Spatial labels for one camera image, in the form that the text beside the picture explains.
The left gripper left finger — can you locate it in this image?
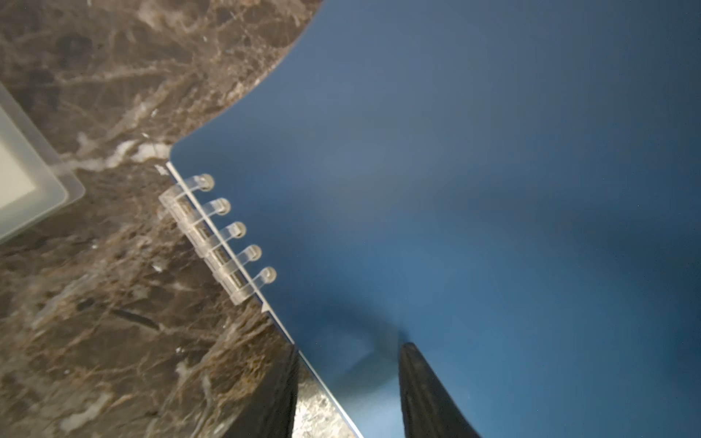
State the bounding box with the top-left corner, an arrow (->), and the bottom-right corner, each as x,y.
223,345 -> 299,438

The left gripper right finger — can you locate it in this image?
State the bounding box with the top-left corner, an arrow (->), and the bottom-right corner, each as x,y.
399,342 -> 480,438

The blue spiral notebook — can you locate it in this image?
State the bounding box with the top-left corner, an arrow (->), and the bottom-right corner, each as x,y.
170,1 -> 700,437

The large lined spiral notebook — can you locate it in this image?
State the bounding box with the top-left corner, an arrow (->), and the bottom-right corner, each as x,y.
1,87 -> 86,242

